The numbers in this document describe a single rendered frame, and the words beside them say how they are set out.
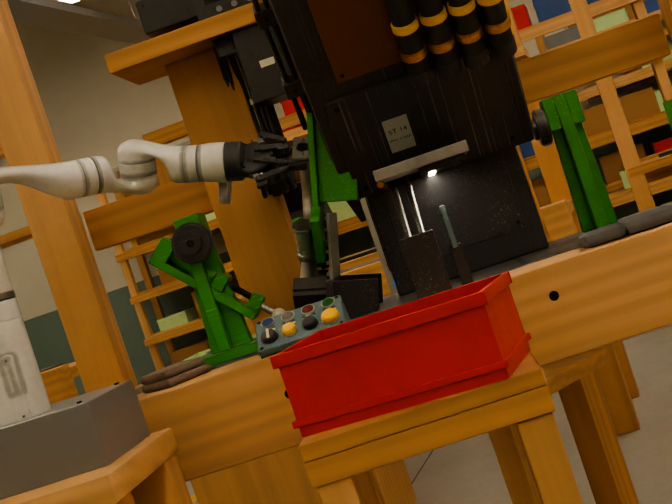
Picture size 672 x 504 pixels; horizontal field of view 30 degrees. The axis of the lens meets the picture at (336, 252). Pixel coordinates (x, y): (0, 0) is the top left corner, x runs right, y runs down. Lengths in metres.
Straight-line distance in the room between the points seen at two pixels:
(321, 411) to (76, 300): 1.07
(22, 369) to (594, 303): 0.88
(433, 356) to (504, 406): 0.11
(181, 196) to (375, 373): 1.13
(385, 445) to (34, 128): 1.31
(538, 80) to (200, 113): 0.71
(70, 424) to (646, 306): 0.90
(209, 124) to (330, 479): 1.13
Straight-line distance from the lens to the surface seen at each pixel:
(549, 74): 2.71
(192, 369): 2.13
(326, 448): 1.69
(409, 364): 1.69
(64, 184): 2.33
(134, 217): 2.76
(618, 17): 11.55
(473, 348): 1.67
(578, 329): 2.01
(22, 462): 1.83
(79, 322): 2.71
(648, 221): 2.04
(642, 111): 9.14
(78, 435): 1.79
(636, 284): 2.02
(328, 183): 2.24
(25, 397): 1.84
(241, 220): 2.62
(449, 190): 2.39
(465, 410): 1.68
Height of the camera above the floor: 1.05
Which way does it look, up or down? 1 degrees down
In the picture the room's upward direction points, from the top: 19 degrees counter-clockwise
